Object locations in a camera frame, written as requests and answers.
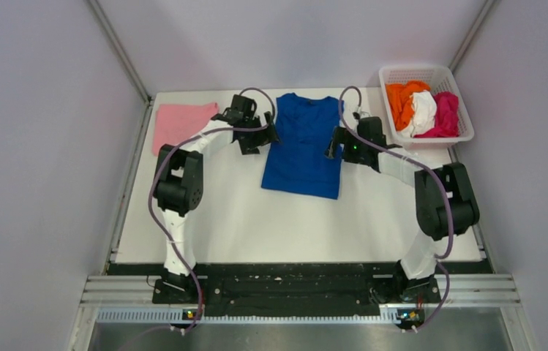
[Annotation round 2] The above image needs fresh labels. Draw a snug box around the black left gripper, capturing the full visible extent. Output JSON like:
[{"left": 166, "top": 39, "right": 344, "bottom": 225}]
[{"left": 238, "top": 111, "right": 281, "bottom": 154}]

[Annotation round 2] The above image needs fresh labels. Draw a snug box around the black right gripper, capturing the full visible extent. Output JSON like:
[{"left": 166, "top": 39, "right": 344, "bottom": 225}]
[{"left": 325, "top": 126, "right": 369, "bottom": 165}]

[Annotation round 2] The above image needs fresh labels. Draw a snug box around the blue t shirt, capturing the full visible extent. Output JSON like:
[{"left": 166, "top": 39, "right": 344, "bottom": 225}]
[{"left": 261, "top": 93, "right": 342, "bottom": 200}]

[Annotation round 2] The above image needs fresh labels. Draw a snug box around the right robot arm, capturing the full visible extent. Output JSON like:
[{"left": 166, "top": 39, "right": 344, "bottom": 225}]
[{"left": 324, "top": 117, "right": 480, "bottom": 302}]

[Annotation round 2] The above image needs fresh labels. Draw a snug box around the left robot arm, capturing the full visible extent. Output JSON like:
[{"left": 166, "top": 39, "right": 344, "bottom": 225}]
[{"left": 147, "top": 91, "right": 279, "bottom": 303}]

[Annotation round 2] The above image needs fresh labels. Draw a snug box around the orange t shirt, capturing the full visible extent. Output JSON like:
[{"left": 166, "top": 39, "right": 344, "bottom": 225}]
[{"left": 386, "top": 80, "right": 431, "bottom": 131}]

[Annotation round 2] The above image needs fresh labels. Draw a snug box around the folded pink t shirt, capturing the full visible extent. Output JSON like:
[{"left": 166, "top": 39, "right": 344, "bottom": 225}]
[{"left": 151, "top": 102, "right": 219, "bottom": 156}]

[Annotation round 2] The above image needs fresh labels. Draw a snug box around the white plastic basket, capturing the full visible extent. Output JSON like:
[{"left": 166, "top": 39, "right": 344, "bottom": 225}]
[{"left": 379, "top": 64, "right": 474, "bottom": 149}]

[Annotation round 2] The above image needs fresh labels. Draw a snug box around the white t shirt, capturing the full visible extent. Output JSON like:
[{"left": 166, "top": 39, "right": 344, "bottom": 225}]
[{"left": 399, "top": 91, "right": 437, "bottom": 137}]

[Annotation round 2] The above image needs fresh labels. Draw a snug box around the magenta t shirt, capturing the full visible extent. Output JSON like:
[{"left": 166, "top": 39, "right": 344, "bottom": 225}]
[{"left": 415, "top": 91, "right": 459, "bottom": 138}]

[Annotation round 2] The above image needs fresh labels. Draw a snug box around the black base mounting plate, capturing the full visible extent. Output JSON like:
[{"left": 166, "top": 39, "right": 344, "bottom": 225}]
[{"left": 108, "top": 260, "right": 492, "bottom": 320}]

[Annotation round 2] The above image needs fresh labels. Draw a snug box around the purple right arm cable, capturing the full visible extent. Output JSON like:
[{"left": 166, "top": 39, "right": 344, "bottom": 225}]
[{"left": 338, "top": 86, "right": 455, "bottom": 333}]

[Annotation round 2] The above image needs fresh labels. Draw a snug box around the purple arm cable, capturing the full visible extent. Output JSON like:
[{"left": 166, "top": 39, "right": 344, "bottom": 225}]
[
  {"left": 338, "top": 86, "right": 455, "bottom": 333},
  {"left": 147, "top": 87, "right": 277, "bottom": 335}
]

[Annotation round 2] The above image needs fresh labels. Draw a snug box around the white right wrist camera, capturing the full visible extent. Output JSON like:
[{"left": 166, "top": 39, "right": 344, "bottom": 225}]
[{"left": 353, "top": 109, "right": 372, "bottom": 121}]

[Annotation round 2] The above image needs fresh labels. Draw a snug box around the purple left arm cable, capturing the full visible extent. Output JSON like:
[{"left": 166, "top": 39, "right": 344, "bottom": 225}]
[{"left": 147, "top": 87, "right": 277, "bottom": 335}]

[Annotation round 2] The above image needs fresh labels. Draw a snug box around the left corner metal post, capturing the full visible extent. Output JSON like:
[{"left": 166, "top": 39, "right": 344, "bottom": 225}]
[{"left": 85, "top": 0, "right": 154, "bottom": 105}]

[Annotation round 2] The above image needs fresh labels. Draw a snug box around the corner metal post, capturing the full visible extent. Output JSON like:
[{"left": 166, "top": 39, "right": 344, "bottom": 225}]
[
  {"left": 85, "top": 0, "right": 154, "bottom": 105},
  {"left": 448, "top": 0, "right": 500, "bottom": 72}
]

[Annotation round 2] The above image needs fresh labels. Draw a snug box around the right corner metal post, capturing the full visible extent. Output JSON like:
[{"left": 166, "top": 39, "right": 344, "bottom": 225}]
[{"left": 448, "top": 0, "right": 500, "bottom": 72}]

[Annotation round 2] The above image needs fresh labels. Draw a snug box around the white slotted cable duct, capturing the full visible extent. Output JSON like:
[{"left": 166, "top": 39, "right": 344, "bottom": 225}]
[{"left": 95, "top": 304, "right": 414, "bottom": 325}]

